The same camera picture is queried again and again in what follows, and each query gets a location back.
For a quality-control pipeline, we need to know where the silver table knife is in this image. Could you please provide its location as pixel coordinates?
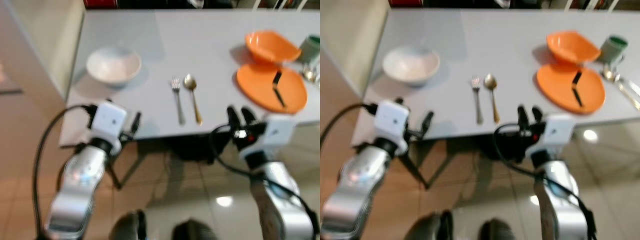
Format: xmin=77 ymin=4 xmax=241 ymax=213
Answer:
xmin=619 ymin=74 xmax=640 ymax=98

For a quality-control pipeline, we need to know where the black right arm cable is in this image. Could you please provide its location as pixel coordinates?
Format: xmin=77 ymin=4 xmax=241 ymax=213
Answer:
xmin=208 ymin=123 xmax=320 ymax=240
xmin=493 ymin=122 xmax=598 ymax=236

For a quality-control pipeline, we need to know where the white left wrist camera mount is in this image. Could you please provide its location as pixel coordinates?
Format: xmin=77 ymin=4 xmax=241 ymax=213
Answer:
xmin=91 ymin=101 xmax=128 ymax=146
xmin=374 ymin=100 xmax=414 ymax=144

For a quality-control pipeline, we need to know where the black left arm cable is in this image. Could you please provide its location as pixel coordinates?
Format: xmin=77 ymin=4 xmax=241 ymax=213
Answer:
xmin=320 ymin=102 xmax=379 ymax=151
xmin=32 ymin=103 xmax=98 ymax=240

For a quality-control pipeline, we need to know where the orange plate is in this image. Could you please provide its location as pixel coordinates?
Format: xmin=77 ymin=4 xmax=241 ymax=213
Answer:
xmin=536 ymin=62 xmax=607 ymax=116
xmin=236 ymin=62 xmax=308 ymax=115

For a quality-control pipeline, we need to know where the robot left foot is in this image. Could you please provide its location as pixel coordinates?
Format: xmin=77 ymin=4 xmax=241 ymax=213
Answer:
xmin=108 ymin=210 xmax=148 ymax=240
xmin=404 ymin=210 xmax=455 ymax=240

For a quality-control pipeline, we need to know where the white ceramic bowl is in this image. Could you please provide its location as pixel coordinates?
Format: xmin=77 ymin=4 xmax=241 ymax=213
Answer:
xmin=86 ymin=46 xmax=143 ymax=87
xmin=382 ymin=45 xmax=441 ymax=86

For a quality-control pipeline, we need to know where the orange bowl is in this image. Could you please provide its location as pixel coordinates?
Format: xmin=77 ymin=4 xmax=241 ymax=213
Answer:
xmin=546 ymin=30 xmax=602 ymax=65
xmin=244 ymin=30 xmax=303 ymax=65

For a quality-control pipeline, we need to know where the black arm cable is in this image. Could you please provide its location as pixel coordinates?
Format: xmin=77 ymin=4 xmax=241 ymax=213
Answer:
xmin=208 ymin=123 xmax=320 ymax=240
xmin=493 ymin=122 xmax=598 ymax=236
xmin=320 ymin=102 xmax=379 ymax=151
xmin=32 ymin=103 xmax=98 ymax=240

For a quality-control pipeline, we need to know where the silver fork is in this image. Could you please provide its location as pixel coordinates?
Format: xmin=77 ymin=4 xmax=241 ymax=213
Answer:
xmin=171 ymin=77 xmax=186 ymax=126
xmin=471 ymin=76 xmax=485 ymax=126

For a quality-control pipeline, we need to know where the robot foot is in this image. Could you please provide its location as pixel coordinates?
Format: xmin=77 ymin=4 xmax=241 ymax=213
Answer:
xmin=171 ymin=218 xmax=219 ymax=240
xmin=404 ymin=210 xmax=455 ymax=240
xmin=108 ymin=210 xmax=148 ymax=240
xmin=479 ymin=218 xmax=521 ymax=240

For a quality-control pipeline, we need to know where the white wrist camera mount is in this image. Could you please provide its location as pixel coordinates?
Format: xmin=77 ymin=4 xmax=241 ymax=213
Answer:
xmin=91 ymin=101 xmax=128 ymax=146
xmin=537 ymin=113 xmax=577 ymax=151
xmin=374 ymin=100 xmax=414 ymax=144
xmin=260 ymin=115 xmax=297 ymax=152

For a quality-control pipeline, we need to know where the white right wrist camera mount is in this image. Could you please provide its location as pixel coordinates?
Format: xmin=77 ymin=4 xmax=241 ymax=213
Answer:
xmin=537 ymin=113 xmax=577 ymax=151
xmin=260 ymin=115 xmax=297 ymax=152

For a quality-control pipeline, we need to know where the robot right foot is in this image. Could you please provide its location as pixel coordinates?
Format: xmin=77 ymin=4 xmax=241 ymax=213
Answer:
xmin=479 ymin=218 xmax=521 ymax=240
xmin=171 ymin=218 xmax=219 ymax=240

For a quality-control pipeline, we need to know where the black knife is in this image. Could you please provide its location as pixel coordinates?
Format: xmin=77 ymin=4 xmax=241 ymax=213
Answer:
xmin=272 ymin=71 xmax=287 ymax=109

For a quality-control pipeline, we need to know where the gold spoon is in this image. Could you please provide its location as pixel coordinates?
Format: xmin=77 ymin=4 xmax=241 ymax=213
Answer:
xmin=183 ymin=73 xmax=204 ymax=126
xmin=483 ymin=73 xmax=501 ymax=125

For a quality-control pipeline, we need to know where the black table frame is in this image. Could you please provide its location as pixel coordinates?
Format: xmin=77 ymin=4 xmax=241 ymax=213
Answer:
xmin=406 ymin=135 xmax=506 ymax=191
xmin=106 ymin=136 xmax=221 ymax=191

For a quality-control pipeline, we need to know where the silver spoon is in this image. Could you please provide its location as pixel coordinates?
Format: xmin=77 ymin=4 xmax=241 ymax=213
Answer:
xmin=303 ymin=64 xmax=321 ymax=89
xmin=601 ymin=65 xmax=640 ymax=111

